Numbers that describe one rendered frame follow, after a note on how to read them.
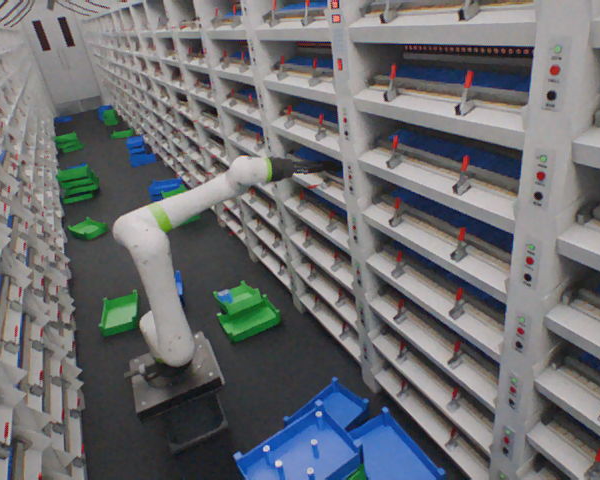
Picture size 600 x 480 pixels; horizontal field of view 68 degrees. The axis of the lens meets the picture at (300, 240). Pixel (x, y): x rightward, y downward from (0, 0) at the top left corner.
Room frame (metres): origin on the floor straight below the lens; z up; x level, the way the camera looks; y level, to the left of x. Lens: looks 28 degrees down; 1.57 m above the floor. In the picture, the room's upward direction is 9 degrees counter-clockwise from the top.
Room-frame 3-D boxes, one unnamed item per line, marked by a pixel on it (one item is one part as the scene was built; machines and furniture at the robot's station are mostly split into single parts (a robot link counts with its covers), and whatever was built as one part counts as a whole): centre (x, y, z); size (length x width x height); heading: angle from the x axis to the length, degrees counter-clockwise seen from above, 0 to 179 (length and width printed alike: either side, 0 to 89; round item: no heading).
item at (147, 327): (1.39, 0.58, 0.50); 0.16 x 0.13 x 0.19; 34
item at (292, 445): (0.82, 0.10, 0.44); 0.30 x 0.20 x 0.08; 120
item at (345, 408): (1.28, 0.00, 0.04); 0.30 x 0.20 x 0.08; 127
